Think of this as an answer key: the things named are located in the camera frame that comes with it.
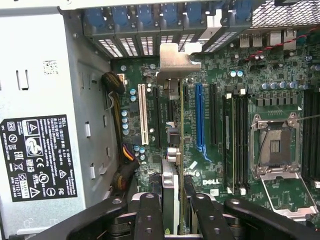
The white expansion slot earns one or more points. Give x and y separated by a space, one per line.
142 112

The CPU socket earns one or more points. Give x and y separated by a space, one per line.
277 145

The grey power supply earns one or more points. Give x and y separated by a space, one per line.
50 95

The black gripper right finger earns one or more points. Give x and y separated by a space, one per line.
210 217

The green motherboard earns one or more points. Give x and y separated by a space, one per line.
220 65

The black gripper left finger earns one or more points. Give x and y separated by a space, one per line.
147 217

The thin locking lever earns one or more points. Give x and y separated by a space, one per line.
262 147
310 118

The metal socket cover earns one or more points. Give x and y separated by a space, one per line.
287 195

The blue expansion slot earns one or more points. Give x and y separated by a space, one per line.
199 115

